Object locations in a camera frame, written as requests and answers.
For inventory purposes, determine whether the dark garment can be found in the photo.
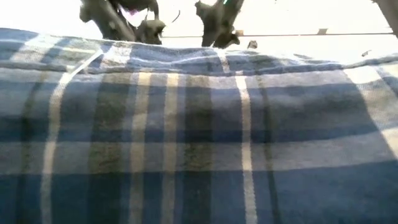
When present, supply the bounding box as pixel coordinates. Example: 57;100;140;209
0;27;398;224

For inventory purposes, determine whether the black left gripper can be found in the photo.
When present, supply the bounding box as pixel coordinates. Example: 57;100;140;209
79;0;167;45

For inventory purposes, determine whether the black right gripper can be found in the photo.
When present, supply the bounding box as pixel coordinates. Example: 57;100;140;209
195;0;246;50

